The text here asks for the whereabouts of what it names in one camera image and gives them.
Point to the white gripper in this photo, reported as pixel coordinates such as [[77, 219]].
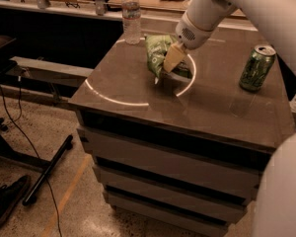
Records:
[[191, 36]]

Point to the green jalapeno chip bag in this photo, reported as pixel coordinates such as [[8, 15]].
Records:
[[157, 47]]

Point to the clear plastic water bottle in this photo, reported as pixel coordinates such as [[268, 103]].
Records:
[[131, 16]]

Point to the green soda can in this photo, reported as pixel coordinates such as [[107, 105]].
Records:
[[257, 67]]

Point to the grey drawer cabinet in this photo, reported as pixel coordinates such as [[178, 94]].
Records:
[[187, 153]]

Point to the dark chair seat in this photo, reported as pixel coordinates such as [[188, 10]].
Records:
[[6, 46]]

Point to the black shoe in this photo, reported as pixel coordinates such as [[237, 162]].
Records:
[[10, 195]]

